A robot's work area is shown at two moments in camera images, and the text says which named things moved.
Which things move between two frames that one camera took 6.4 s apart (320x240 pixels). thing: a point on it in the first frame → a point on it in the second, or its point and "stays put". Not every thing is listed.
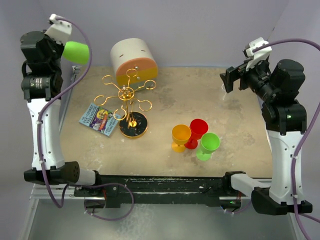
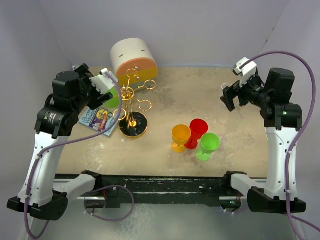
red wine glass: x=199 y=127 stays put
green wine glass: x=76 y=52 → x=114 y=102
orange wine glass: x=181 y=134 stays put
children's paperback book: x=99 y=119 stays put
